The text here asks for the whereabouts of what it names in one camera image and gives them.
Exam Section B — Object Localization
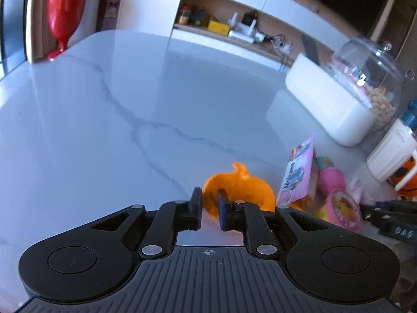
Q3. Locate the orange plastic pumpkin half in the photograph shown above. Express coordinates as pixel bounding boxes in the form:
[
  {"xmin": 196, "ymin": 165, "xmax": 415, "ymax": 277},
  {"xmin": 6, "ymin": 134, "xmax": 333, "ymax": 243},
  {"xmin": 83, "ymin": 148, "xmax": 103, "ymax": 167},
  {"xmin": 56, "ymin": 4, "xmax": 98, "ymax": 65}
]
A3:
[{"xmin": 202, "ymin": 162, "xmax": 276, "ymax": 225}]

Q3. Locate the orange pumpkin bucket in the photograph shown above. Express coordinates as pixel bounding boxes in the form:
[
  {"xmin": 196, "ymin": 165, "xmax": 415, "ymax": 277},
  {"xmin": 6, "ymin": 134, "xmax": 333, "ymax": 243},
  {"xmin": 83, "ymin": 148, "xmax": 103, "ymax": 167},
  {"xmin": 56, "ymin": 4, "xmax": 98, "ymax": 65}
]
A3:
[{"xmin": 387, "ymin": 155, "xmax": 417, "ymax": 202}]

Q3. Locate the pink snack packet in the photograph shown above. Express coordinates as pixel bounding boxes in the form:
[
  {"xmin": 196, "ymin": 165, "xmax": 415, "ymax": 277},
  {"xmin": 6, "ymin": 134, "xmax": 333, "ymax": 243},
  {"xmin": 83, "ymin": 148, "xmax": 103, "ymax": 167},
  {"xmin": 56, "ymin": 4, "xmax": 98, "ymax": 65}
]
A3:
[{"xmin": 276, "ymin": 136, "xmax": 318, "ymax": 210}]

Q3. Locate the pink round toy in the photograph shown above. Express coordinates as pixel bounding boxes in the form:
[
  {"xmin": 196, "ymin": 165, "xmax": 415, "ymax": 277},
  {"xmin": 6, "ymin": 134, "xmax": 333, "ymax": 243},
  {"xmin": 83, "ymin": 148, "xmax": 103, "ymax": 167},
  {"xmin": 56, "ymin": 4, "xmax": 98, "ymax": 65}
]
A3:
[{"xmin": 315, "ymin": 156, "xmax": 346, "ymax": 196}]

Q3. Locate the blue bottle cap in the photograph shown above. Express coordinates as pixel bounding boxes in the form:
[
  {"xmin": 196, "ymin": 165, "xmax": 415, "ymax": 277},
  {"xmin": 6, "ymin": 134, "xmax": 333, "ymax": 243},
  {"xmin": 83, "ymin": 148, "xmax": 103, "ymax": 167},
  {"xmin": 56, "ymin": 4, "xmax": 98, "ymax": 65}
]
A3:
[{"xmin": 401, "ymin": 100, "xmax": 417, "ymax": 132}]

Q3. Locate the white oval container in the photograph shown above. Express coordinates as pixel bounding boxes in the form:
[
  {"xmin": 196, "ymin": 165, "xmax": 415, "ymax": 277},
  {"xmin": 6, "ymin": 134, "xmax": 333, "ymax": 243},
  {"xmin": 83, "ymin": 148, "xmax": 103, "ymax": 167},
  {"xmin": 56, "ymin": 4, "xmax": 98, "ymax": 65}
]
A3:
[{"xmin": 286, "ymin": 53, "xmax": 376, "ymax": 147}]

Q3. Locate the glass dome jar with nuts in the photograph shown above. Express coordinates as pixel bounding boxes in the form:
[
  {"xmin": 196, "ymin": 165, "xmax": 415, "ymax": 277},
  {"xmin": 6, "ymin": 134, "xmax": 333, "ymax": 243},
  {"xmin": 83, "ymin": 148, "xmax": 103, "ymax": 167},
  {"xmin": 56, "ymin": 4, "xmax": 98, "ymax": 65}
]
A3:
[{"xmin": 328, "ymin": 36, "xmax": 405, "ymax": 132}]

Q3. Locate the black phone in container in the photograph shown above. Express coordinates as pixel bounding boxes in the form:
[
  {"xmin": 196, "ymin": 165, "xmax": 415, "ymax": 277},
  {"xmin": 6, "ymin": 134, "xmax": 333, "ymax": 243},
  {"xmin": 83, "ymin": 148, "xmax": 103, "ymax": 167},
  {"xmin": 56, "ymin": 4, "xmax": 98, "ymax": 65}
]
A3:
[{"xmin": 301, "ymin": 34, "xmax": 320, "ymax": 66}]

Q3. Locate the white charger device on shelf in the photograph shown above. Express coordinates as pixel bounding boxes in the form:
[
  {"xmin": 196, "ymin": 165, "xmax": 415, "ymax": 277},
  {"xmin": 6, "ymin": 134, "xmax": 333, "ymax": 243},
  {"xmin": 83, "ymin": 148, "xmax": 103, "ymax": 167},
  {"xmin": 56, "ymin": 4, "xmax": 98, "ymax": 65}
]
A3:
[{"xmin": 228, "ymin": 11, "xmax": 265, "ymax": 44}]

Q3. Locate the yellow box on shelf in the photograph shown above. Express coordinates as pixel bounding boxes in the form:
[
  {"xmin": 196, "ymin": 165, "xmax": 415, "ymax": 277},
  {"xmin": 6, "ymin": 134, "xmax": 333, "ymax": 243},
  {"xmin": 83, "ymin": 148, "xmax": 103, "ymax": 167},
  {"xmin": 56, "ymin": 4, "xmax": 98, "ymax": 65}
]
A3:
[{"xmin": 208, "ymin": 19, "xmax": 230, "ymax": 36}]

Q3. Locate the small figurine on shelf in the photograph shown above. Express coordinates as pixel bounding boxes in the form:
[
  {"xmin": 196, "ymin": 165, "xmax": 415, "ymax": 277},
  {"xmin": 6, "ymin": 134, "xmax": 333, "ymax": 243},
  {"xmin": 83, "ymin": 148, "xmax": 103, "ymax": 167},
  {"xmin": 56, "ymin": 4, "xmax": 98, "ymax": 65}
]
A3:
[{"xmin": 177, "ymin": 4, "xmax": 191, "ymax": 25}]

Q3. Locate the red vase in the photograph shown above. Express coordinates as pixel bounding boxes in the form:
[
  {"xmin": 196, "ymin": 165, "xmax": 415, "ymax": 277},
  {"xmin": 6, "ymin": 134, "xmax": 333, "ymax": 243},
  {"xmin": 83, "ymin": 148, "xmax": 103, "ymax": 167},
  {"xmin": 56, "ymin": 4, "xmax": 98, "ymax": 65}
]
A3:
[{"xmin": 47, "ymin": 0, "xmax": 85, "ymax": 61}]

